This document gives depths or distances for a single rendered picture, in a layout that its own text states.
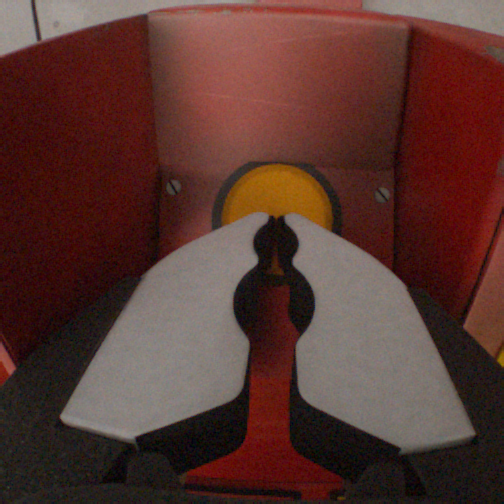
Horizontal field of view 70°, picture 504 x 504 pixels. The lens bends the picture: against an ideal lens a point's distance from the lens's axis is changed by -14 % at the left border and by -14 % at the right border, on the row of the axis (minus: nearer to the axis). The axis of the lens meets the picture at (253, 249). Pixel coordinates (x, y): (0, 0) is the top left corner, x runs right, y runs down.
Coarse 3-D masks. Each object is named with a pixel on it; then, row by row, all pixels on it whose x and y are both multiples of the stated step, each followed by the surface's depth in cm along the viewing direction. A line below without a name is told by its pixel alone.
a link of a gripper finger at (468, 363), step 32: (416, 288) 8; (448, 320) 7; (448, 352) 7; (480, 352) 7; (480, 384) 6; (480, 416) 5; (448, 448) 5; (480, 448) 5; (416, 480) 5; (448, 480) 4; (480, 480) 4
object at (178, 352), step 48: (240, 240) 10; (144, 288) 8; (192, 288) 8; (240, 288) 9; (144, 336) 7; (192, 336) 7; (240, 336) 7; (96, 384) 6; (144, 384) 6; (192, 384) 6; (240, 384) 6; (96, 432) 5; (144, 432) 5; (192, 432) 6; (240, 432) 7
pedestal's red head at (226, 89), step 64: (0, 64) 5; (64, 64) 7; (128, 64) 11; (192, 64) 13; (256, 64) 13; (320, 64) 13; (384, 64) 13; (448, 64) 9; (0, 128) 6; (64, 128) 8; (128, 128) 12; (192, 128) 14; (256, 128) 14; (320, 128) 14; (384, 128) 14; (448, 128) 10; (0, 192) 6; (64, 192) 8; (128, 192) 12; (192, 192) 15; (384, 192) 15; (448, 192) 10; (0, 256) 6; (64, 256) 8; (128, 256) 12; (384, 256) 15; (448, 256) 10; (0, 320) 6; (64, 320) 8; (256, 320) 15
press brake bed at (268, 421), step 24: (0, 360) 30; (0, 384) 28; (264, 384) 30; (288, 384) 30; (264, 408) 28; (288, 408) 28; (264, 432) 26; (288, 432) 26; (240, 456) 25; (264, 456) 25; (288, 456) 25; (264, 480) 23; (288, 480) 23; (312, 480) 23; (336, 480) 23
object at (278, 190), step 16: (256, 176) 14; (272, 176) 14; (288, 176) 14; (304, 176) 14; (240, 192) 14; (256, 192) 14; (272, 192) 14; (288, 192) 14; (304, 192) 14; (320, 192) 14; (224, 208) 14; (240, 208) 14; (256, 208) 14; (272, 208) 14; (288, 208) 14; (304, 208) 14; (320, 208) 14; (224, 224) 14; (320, 224) 14; (272, 256) 14; (272, 272) 14
